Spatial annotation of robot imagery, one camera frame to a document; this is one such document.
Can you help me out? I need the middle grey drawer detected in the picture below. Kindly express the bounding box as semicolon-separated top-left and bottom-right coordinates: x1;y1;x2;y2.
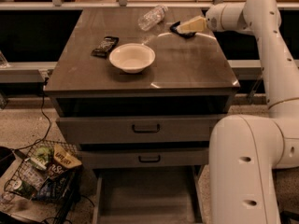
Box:
78;147;208;169

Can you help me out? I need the bottom open grey drawer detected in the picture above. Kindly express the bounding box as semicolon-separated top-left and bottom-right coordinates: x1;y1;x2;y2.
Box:
92;166;204;224

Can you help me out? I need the blue snack packet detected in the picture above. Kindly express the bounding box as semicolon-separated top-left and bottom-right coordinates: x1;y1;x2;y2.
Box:
34;177;68;203

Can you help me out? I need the black wire basket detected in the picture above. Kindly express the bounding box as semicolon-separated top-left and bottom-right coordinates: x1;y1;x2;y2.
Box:
4;140;82;224

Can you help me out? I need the dark snack bar wrapper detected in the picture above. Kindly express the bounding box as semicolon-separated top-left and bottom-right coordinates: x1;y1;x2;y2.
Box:
91;36;119;58

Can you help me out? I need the grey drawer cabinet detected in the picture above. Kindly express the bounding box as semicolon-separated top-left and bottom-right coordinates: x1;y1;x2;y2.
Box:
43;7;241;224

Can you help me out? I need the green can in basket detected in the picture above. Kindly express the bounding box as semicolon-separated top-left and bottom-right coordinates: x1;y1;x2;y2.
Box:
12;179;36;199

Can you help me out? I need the tan chip bag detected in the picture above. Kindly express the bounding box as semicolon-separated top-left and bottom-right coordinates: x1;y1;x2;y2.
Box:
47;145;82;180

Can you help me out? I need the white bowl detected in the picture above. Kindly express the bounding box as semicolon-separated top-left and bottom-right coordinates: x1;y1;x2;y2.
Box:
109;43;155;74

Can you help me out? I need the green snack pouch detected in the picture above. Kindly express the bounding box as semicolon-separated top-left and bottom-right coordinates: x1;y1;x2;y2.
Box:
34;147;53;166

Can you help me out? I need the clear plastic water bottle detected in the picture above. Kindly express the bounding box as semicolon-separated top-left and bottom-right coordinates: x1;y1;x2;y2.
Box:
138;5;168;31

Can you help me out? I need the top grey drawer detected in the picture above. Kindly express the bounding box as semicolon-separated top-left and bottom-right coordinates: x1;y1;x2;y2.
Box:
57;115;223;145

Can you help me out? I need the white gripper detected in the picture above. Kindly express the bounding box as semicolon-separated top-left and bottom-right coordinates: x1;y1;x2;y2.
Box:
177;4;225;34

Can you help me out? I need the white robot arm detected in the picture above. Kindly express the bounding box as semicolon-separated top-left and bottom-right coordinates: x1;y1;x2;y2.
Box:
178;0;299;224

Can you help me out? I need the black power cable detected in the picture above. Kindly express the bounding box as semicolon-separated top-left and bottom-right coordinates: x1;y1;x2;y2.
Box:
12;77;52;151

